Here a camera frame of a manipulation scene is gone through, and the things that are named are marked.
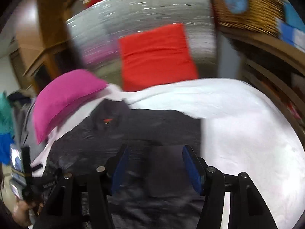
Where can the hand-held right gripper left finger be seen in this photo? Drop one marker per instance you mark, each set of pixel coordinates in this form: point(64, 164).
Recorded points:
point(120, 169)

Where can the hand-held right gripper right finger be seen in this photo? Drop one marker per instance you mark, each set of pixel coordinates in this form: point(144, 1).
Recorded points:
point(193, 169)

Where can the black quilted jacket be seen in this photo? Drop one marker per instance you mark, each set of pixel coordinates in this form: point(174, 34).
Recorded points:
point(154, 128)

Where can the person's left hand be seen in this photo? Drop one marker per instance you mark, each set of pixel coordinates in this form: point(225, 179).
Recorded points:
point(22, 214)

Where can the blue jacket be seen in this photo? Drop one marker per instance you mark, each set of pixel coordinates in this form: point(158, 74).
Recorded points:
point(6, 148)

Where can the grey coat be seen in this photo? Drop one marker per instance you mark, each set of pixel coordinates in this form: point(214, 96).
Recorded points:
point(26, 128)

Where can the white fluffy blanket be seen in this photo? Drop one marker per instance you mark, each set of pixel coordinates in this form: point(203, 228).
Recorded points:
point(238, 128)

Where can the teal jacket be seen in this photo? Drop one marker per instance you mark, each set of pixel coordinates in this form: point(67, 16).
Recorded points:
point(6, 112)

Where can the magenta pillow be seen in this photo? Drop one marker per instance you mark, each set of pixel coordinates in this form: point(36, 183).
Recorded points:
point(66, 100)

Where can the red pillow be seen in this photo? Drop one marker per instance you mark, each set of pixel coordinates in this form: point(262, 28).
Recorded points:
point(154, 57)

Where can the wooden shelf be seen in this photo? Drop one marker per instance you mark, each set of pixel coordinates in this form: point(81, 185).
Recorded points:
point(269, 59)

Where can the wooden cabinet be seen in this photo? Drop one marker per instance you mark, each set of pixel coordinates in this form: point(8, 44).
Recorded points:
point(45, 28)

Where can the silver foil mat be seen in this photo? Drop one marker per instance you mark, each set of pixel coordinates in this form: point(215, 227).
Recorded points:
point(143, 14)

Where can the wicker basket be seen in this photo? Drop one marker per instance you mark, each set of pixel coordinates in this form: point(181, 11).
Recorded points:
point(257, 12)

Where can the blue cardboard box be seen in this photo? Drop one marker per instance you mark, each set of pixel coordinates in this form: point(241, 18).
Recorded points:
point(292, 28)

